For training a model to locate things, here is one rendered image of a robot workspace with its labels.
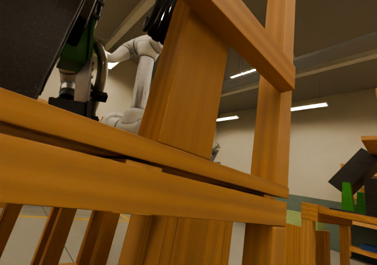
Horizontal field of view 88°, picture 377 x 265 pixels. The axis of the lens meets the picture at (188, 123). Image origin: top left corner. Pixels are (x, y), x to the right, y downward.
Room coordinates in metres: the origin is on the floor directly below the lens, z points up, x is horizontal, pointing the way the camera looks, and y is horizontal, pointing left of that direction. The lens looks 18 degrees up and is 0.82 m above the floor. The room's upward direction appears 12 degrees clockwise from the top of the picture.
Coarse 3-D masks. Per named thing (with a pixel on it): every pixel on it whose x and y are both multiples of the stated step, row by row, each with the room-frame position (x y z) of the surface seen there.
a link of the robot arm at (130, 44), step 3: (132, 39) 1.17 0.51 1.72; (126, 42) 1.20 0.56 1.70; (129, 42) 1.18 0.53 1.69; (132, 42) 1.17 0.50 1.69; (126, 45) 1.17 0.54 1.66; (129, 45) 1.18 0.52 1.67; (132, 45) 1.17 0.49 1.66; (129, 48) 1.18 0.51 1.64; (132, 48) 1.18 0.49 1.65; (132, 51) 1.20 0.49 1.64; (135, 51) 1.19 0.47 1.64; (132, 54) 1.22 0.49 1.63; (135, 54) 1.22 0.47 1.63; (132, 57) 1.26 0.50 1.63
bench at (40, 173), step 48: (0, 96) 0.21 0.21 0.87; (0, 144) 0.22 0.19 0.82; (48, 144) 0.25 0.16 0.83; (96, 144) 0.28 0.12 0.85; (144, 144) 0.32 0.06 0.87; (0, 192) 0.23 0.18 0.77; (48, 192) 0.26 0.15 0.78; (96, 192) 0.29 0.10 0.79; (144, 192) 0.34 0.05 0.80; (192, 192) 0.40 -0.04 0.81; (240, 192) 0.50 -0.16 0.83; (288, 192) 0.66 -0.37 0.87; (144, 240) 1.10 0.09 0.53
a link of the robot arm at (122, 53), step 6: (120, 48) 1.16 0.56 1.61; (126, 48) 1.17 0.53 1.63; (108, 54) 1.05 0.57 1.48; (114, 54) 1.12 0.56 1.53; (120, 54) 1.15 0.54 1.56; (126, 54) 1.18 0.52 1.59; (108, 60) 1.08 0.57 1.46; (114, 60) 1.12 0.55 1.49; (120, 60) 1.17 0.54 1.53; (66, 72) 0.88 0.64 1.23; (72, 72) 0.89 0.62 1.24
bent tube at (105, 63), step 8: (96, 40) 0.55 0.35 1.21; (104, 40) 0.56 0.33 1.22; (96, 48) 0.54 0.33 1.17; (104, 56) 0.52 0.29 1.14; (104, 64) 0.52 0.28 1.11; (104, 72) 0.53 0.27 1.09; (96, 80) 0.53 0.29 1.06; (104, 80) 0.54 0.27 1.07; (96, 88) 0.55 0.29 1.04; (96, 104) 0.60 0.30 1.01
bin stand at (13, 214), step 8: (8, 208) 0.89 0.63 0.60; (16, 208) 0.91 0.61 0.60; (0, 216) 1.05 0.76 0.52; (8, 216) 0.90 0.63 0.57; (16, 216) 0.91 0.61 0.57; (0, 224) 0.89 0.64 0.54; (8, 224) 0.90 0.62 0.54; (0, 232) 0.90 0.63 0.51; (8, 232) 0.91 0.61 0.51; (0, 240) 0.90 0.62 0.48; (0, 248) 0.91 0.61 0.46; (0, 256) 0.92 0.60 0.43
